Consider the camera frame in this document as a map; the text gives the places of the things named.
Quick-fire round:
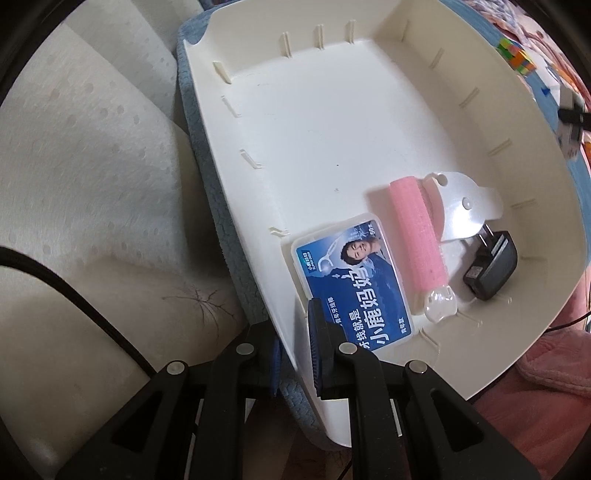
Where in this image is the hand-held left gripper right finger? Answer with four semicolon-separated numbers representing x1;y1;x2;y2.
308;299;541;480

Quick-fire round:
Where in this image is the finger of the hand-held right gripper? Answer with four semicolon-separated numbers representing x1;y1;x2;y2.
558;105;591;130

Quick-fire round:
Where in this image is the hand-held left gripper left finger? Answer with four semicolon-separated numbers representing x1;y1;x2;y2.
55;323;282;480

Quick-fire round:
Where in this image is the clear floss pick box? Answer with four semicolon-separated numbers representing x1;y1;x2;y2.
283;213;415;352

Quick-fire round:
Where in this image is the colourful puzzle cube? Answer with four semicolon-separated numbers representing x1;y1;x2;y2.
496;38;537;75

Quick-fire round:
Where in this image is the pink lint roller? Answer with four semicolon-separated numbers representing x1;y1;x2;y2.
387;178;458;321

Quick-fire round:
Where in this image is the black charger plug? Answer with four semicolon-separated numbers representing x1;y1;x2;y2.
463;224;519;302

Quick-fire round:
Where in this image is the white plastic tray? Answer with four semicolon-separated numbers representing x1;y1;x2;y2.
178;0;583;448

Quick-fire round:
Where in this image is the pink bedsheet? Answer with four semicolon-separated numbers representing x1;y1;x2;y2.
471;295;591;480

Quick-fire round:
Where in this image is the white curtain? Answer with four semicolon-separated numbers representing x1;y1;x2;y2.
0;0;259;480

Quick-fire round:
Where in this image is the black cable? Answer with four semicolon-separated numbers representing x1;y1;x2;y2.
0;247;158;377

